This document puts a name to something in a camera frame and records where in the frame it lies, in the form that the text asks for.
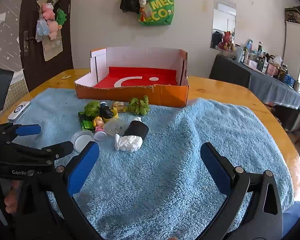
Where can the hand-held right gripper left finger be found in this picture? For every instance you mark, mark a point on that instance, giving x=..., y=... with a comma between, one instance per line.
x=83, y=165

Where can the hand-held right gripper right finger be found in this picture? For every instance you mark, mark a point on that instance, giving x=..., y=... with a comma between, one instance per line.
x=216, y=170

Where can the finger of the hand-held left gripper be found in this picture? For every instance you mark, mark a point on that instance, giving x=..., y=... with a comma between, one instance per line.
x=27, y=130
x=52, y=151

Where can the clear round lid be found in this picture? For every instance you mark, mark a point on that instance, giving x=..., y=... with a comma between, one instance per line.
x=82, y=140

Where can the green and black wrapper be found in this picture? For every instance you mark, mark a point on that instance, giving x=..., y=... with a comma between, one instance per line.
x=86, y=124

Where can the blonde girl figurine pink dress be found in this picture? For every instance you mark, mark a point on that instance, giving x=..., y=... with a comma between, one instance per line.
x=98, y=123

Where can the small green yarn scrunchie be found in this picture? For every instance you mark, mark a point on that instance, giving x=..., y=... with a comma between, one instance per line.
x=91, y=107

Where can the yellow capsule shell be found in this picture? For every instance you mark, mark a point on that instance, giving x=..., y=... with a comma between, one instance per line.
x=115, y=115

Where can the black figurine with blue cap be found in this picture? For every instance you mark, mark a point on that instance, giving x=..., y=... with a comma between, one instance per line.
x=106, y=110

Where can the beige toy burger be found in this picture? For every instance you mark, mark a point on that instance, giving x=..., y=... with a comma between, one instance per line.
x=119, y=106

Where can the orange cardboard box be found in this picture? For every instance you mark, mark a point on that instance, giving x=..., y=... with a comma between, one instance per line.
x=130, y=95

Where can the person's left hand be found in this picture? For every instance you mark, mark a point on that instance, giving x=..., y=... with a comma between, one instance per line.
x=10, y=202

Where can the white flat device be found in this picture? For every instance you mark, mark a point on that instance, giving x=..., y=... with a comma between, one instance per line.
x=18, y=110

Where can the light blue fluffy towel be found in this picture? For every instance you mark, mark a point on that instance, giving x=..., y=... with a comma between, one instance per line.
x=165, y=167

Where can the beige hanging paper bag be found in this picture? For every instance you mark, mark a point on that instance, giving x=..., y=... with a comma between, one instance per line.
x=51, y=48

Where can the dark brown door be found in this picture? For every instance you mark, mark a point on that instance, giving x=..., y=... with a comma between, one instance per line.
x=65, y=50

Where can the light blue plastic bag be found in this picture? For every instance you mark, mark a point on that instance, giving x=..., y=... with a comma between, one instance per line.
x=41, y=28

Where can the pink plush toy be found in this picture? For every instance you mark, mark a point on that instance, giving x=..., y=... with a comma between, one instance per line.
x=52, y=28
x=48, y=11

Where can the blue denim clothing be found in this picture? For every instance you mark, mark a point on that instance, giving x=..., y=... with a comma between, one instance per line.
x=292, y=216

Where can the side table with dark cloth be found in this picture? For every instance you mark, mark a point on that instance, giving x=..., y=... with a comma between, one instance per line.
x=270, y=87

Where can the green plush toy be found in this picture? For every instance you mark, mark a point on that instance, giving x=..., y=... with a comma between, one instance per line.
x=60, y=16

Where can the group of bottles and boxes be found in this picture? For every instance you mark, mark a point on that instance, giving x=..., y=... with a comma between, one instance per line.
x=262, y=61

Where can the red plush toy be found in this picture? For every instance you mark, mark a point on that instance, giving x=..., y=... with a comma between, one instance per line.
x=227, y=41

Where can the white cabinet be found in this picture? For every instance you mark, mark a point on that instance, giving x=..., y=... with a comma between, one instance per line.
x=293, y=50

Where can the green tote bag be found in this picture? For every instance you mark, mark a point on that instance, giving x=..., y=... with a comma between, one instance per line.
x=160, y=10

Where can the dark bag on cabinet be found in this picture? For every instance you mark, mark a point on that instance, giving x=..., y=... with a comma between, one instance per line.
x=296, y=15

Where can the wall mirror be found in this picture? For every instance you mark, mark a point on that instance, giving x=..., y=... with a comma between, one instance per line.
x=223, y=12

